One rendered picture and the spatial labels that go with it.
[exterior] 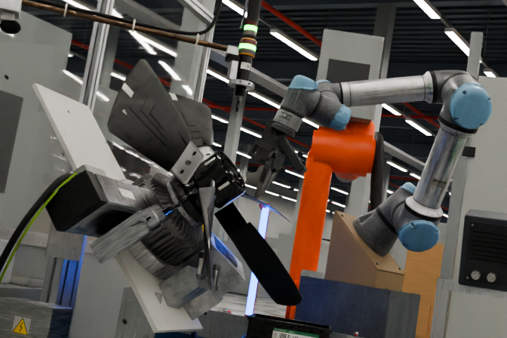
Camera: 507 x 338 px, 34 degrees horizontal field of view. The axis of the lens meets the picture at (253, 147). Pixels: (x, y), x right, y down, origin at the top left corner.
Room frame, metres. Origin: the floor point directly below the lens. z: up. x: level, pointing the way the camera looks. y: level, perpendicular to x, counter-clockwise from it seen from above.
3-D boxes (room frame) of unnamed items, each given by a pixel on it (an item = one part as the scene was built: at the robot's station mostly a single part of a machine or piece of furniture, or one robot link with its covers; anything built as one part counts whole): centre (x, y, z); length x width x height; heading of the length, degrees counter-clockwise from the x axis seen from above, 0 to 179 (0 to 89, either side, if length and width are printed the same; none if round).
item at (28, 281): (2.29, 0.53, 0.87); 0.15 x 0.09 x 0.02; 160
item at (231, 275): (2.19, 0.07, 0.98); 0.20 x 0.16 x 0.20; 69
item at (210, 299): (2.11, 0.07, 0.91); 0.12 x 0.08 x 0.12; 69
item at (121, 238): (1.84, 0.24, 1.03); 0.15 x 0.10 x 0.14; 69
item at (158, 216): (1.82, 0.19, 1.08); 0.07 x 0.04 x 0.06; 170
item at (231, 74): (2.13, 0.07, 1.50); 0.09 x 0.07 x 0.10; 104
